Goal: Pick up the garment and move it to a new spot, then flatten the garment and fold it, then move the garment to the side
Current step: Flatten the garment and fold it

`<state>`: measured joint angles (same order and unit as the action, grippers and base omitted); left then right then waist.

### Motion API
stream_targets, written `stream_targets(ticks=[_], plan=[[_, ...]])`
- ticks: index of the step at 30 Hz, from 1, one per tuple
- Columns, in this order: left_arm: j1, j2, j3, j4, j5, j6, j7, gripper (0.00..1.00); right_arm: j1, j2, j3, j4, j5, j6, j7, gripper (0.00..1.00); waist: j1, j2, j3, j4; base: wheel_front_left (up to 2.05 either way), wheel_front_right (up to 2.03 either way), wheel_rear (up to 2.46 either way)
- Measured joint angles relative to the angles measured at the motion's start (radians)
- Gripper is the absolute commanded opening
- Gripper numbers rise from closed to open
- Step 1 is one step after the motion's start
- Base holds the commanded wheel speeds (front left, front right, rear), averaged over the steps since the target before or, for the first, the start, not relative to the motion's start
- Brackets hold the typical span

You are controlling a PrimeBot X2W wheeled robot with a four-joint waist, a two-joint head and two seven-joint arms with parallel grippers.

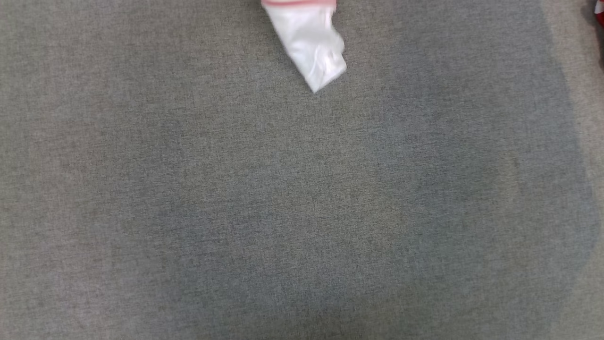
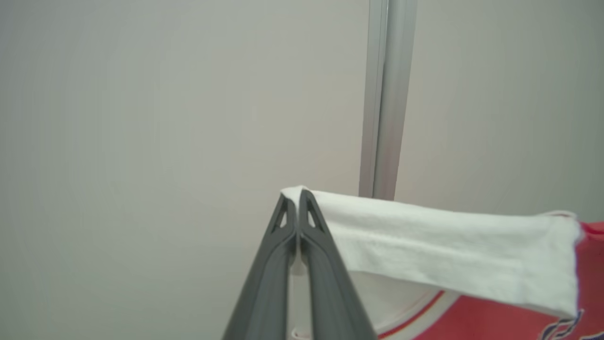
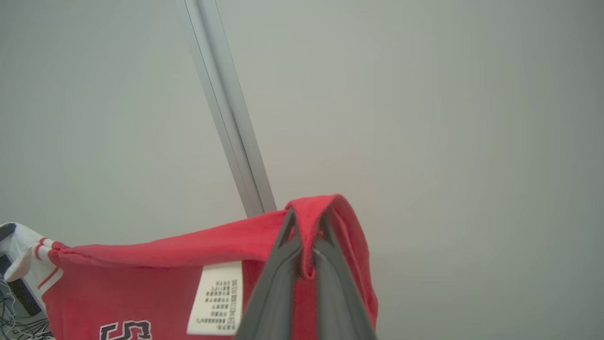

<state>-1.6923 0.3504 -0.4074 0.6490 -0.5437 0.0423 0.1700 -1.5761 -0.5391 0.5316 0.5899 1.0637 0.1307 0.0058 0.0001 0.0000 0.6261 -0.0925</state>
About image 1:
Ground red jersey with white sleeves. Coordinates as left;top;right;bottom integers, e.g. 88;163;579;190
260;0;347;94

